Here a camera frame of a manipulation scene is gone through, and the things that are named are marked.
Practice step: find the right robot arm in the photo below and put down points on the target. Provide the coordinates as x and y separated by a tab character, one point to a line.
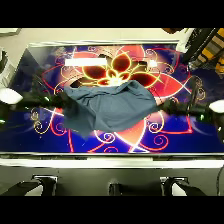
193	108

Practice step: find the blue-grey garment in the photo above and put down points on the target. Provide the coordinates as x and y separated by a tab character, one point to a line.
113	108

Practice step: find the silver frame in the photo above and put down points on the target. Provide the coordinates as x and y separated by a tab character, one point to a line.
110	163

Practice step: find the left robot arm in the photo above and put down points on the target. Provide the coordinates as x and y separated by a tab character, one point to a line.
36	102

